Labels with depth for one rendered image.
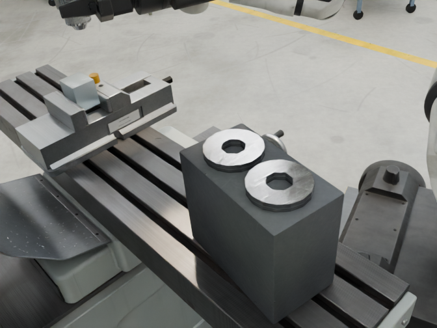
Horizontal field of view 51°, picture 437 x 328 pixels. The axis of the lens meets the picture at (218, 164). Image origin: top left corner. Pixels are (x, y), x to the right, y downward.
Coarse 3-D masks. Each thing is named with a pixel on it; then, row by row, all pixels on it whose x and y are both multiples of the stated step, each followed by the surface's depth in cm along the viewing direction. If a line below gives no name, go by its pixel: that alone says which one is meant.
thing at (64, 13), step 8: (80, 0) 78; (88, 0) 79; (64, 8) 78; (72, 8) 79; (80, 8) 79; (88, 8) 80; (96, 8) 80; (64, 16) 79; (72, 16) 79; (80, 16) 80
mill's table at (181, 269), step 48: (0, 96) 126; (144, 144) 106; (96, 192) 91; (144, 192) 90; (144, 240) 79; (192, 240) 79; (192, 288) 72; (240, 288) 73; (336, 288) 69; (384, 288) 68
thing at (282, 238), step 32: (192, 160) 66; (224, 160) 63; (256, 160) 63; (288, 160) 64; (192, 192) 70; (224, 192) 60; (256, 192) 57; (288, 192) 57; (320, 192) 58; (192, 224) 76; (224, 224) 64; (256, 224) 56; (288, 224) 54; (320, 224) 58; (224, 256) 70; (256, 256) 60; (288, 256) 57; (320, 256) 63; (256, 288) 64; (288, 288) 62; (320, 288) 68
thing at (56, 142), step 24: (144, 72) 115; (48, 96) 101; (144, 96) 105; (168, 96) 111; (48, 120) 101; (72, 120) 94; (96, 120) 99; (120, 120) 103; (144, 120) 107; (24, 144) 100; (48, 144) 93; (72, 144) 97; (96, 144) 101; (48, 168) 95
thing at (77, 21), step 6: (60, 0) 79; (66, 0) 79; (72, 0) 79; (66, 18) 81; (72, 18) 81; (78, 18) 81; (84, 18) 81; (90, 18) 83; (66, 24) 82; (72, 24) 81; (78, 24) 81; (84, 24) 82
